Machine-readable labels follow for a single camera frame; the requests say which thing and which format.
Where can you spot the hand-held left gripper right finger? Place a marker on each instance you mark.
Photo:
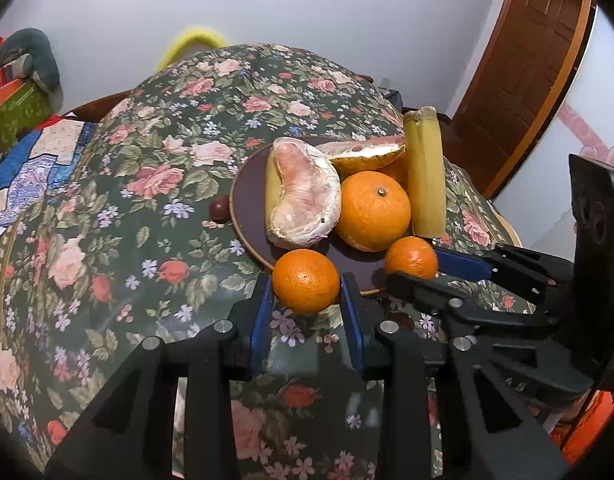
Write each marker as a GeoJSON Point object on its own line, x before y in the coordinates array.
{"type": "Point", "coordinates": [352, 320]}

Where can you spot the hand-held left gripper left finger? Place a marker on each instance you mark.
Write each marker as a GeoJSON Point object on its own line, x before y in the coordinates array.
{"type": "Point", "coordinates": [262, 320]}

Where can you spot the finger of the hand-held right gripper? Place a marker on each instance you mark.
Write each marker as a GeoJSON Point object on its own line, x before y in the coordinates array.
{"type": "Point", "coordinates": [422, 287]}
{"type": "Point", "coordinates": [467, 262]}

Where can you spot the small tangerine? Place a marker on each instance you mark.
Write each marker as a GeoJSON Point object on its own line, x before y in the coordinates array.
{"type": "Point", "coordinates": [411, 255]}
{"type": "Point", "coordinates": [305, 280]}

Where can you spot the yellow banana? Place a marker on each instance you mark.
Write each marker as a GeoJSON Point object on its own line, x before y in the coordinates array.
{"type": "Point", "coordinates": [271, 185]}
{"type": "Point", "coordinates": [426, 175]}

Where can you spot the purple plate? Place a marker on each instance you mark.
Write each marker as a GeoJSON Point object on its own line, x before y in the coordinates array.
{"type": "Point", "coordinates": [252, 210]}

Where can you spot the pomelo piece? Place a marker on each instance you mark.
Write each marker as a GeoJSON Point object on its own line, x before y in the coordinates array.
{"type": "Point", "coordinates": [367, 152]}
{"type": "Point", "coordinates": [307, 195]}

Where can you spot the floral tablecloth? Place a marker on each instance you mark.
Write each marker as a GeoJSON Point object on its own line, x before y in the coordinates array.
{"type": "Point", "coordinates": [137, 260]}

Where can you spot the orange plastic bag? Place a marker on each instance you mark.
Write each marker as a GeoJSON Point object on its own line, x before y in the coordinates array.
{"type": "Point", "coordinates": [597, 425]}

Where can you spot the dark bag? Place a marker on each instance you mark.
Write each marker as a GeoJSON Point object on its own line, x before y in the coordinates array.
{"type": "Point", "coordinates": [393, 97]}

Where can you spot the brown wooden door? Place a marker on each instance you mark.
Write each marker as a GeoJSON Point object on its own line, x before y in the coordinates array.
{"type": "Point", "coordinates": [527, 60]}

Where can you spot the patchwork quilt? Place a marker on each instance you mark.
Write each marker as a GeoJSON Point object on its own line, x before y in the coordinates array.
{"type": "Point", "coordinates": [42, 160]}

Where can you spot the green box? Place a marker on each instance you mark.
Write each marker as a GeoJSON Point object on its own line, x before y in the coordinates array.
{"type": "Point", "coordinates": [22, 110]}

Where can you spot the orange box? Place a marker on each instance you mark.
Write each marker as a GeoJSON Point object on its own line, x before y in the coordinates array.
{"type": "Point", "coordinates": [14, 87]}

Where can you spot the grey plush toy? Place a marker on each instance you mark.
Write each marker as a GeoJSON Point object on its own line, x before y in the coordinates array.
{"type": "Point", "coordinates": [37, 60]}

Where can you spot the dark wooden bed frame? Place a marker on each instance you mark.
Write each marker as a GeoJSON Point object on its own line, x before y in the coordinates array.
{"type": "Point", "coordinates": [92, 106]}

